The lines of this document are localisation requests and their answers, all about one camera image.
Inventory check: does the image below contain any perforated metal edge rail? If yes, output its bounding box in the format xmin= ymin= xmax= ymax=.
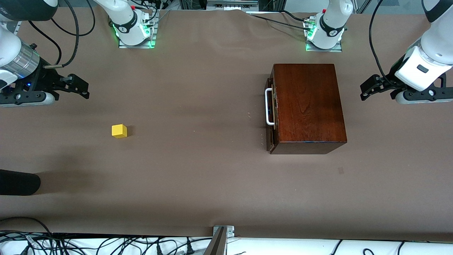
xmin=0 ymin=21 xmax=19 ymax=34

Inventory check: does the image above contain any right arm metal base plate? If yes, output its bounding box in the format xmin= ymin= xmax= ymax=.
xmin=118 ymin=21 xmax=156 ymax=49

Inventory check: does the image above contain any black looped floor cable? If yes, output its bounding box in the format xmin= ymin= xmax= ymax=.
xmin=0 ymin=216 xmax=54 ymax=242

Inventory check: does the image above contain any brown paper table cover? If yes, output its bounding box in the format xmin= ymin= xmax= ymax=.
xmin=0 ymin=6 xmax=453 ymax=238

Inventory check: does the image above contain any short black base cable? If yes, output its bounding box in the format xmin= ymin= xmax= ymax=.
xmin=279 ymin=10 xmax=307 ymax=23

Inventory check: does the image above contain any dark brown wooden cabinet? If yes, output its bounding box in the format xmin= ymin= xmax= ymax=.
xmin=267 ymin=63 xmax=348 ymax=155

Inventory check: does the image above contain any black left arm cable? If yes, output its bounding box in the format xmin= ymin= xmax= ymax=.
xmin=369 ymin=0 xmax=398 ymax=87

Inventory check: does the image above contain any wooden drawer with white handle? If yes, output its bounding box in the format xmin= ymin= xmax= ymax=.
xmin=265 ymin=76 xmax=278 ymax=153

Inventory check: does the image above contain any black ribbed cylinder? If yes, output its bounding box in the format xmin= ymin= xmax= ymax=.
xmin=0 ymin=169 xmax=41 ymax=196

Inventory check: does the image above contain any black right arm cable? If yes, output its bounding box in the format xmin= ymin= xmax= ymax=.
xmin=28 ymin=0 xmax=96 ymax=68

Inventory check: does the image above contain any long black base cable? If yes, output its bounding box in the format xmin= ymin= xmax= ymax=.
xmin=247 ymin=13 xmax=312 ymax=30

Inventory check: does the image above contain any dark metal mounting beam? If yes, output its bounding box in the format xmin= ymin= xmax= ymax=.
xmin=203 ymin=227 xmax=227 ymax=255

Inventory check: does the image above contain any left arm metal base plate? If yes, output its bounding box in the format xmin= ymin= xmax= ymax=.
xmin=305 ymin=41 xmax=343 ymax=53

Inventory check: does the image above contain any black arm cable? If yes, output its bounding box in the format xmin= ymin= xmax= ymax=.
xmin=28 ymin=0 xmax=96 ymax=68
xmin=369 ymin=0 xmax=398 ymax=87

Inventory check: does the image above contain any small metal bracket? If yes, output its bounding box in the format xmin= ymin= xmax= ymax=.
xmin=213 ymin=225 xmax=235 ymax=238

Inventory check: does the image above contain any aluminium frame structure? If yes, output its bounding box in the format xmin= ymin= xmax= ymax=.
xmin=179 ymin=0 xmax=285 ymax=14

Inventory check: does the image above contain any yellow wooden cube block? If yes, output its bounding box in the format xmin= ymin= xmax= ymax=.
xmin=111 ymin=124 xmax=127 ymax=139

